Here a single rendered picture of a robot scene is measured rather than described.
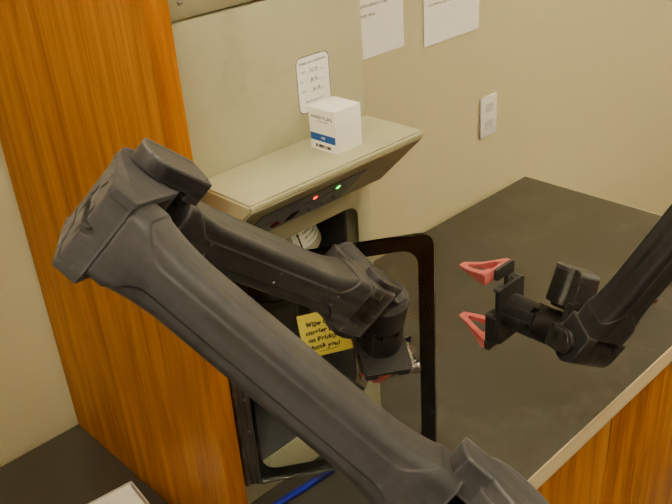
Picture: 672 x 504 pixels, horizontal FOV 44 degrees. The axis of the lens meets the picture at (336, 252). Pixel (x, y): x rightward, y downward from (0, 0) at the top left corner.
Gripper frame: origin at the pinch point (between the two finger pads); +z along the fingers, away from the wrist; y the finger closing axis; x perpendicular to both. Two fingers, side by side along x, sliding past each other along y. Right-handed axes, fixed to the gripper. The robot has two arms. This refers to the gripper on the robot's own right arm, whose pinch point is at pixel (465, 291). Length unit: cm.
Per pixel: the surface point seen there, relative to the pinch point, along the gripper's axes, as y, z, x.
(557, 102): -11, 55, -115
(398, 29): 26, 55, -46
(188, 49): 48, 12, 38
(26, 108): 38, 39, 49
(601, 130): -28, 55, -142
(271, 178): 30.9, 5.0, 33.6
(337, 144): 32.4, 3.8, 22.9
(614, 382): -26.3, -15.2, -25.5
